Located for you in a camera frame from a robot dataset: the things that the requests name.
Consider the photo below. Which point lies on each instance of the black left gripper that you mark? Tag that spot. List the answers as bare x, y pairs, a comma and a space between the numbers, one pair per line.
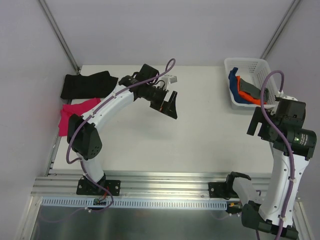
161, 100

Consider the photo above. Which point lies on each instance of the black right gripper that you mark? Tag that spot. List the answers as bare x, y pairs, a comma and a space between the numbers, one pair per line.
256, 120

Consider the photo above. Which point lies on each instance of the grey t shirt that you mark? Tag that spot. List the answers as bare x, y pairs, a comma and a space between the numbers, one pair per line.
252, 88

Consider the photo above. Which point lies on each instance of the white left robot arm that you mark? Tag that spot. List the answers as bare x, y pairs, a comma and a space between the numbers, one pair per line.
83, 131

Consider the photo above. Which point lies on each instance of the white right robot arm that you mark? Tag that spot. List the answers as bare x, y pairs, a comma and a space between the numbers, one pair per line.
291, 147

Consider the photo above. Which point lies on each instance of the orange t shirt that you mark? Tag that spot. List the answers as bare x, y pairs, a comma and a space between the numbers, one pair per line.
246, 96

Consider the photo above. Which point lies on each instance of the blue t shirt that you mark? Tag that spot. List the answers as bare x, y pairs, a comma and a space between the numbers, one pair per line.
239, 96

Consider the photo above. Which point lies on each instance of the white plastic basket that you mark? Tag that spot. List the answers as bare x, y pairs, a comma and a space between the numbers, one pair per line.
254, 71

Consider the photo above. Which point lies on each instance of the black folded t shirt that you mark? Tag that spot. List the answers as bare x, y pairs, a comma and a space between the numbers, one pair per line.
97, 85

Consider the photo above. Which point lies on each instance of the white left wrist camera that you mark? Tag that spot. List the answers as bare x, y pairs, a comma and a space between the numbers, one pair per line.
167, 80

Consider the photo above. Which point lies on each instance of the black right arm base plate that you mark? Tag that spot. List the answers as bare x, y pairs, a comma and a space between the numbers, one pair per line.
219, 190

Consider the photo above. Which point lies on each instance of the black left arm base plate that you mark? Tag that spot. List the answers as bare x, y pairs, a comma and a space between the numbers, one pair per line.
86, 188

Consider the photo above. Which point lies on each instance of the left aluminium corner post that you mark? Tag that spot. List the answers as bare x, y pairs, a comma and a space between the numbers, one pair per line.
59, 35

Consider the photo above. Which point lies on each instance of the aluminium corner post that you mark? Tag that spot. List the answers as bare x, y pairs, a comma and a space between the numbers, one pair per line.
280, 28
59, 35

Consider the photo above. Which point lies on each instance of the right aluminium corner post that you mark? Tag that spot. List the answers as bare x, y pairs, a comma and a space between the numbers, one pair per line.
280, 28

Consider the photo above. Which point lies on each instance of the aluminium mounting rail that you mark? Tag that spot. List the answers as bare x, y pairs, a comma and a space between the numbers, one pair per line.
134, 184

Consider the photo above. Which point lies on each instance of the white slotted cable duct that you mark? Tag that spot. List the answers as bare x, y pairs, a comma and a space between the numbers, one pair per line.
135, 203

